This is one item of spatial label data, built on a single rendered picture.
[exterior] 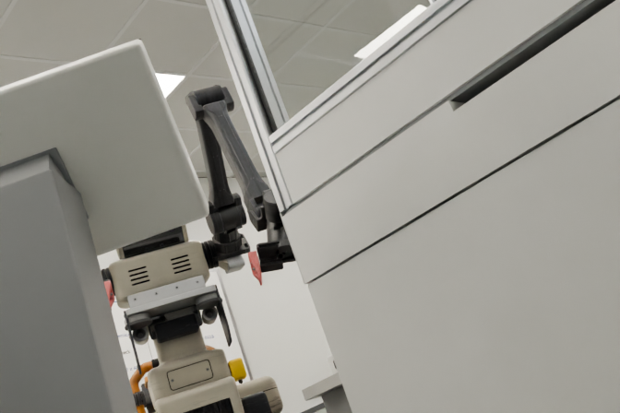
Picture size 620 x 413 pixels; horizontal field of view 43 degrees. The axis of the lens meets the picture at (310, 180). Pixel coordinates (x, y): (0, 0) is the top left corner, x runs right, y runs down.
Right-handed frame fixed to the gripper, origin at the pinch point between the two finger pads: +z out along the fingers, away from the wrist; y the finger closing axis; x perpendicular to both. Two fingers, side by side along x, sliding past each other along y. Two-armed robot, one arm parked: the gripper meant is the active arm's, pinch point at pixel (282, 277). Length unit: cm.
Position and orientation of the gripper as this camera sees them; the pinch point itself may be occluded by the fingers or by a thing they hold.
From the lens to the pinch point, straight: 174.5
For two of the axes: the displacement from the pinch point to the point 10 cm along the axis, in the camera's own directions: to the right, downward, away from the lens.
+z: 0.8, 5.6, -8.2
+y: 9.9, -1.7, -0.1
